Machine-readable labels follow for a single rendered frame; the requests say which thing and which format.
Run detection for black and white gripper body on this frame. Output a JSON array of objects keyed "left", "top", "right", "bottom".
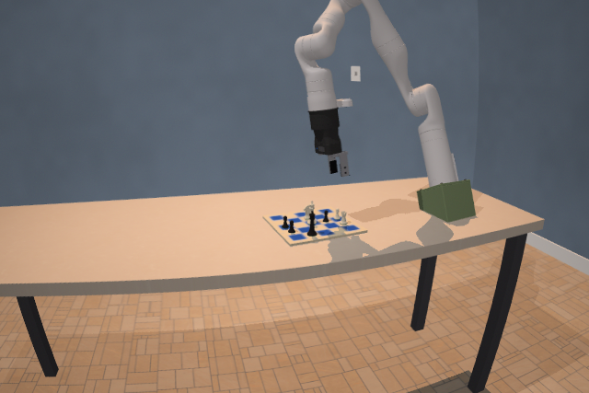
[{"left": 307, "top": 89, "right": 352, "bottom": 156}]

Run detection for blue and cream chessboard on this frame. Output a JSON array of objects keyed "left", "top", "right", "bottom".
[{"left": 262, "top": 206, "right": 368, "bottom": 246}]

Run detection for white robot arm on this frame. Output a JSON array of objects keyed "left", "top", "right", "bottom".
[{"left": 294, "top": 0, "right": 458, "bottom": 187}]

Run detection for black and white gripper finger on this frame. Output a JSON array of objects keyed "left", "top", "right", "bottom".
[
  {"left": 328, "top": 155, "right": 338, "bottom": 174},
  {"left": 330, "top": 151, "right": 350, "bottom": 177}
]

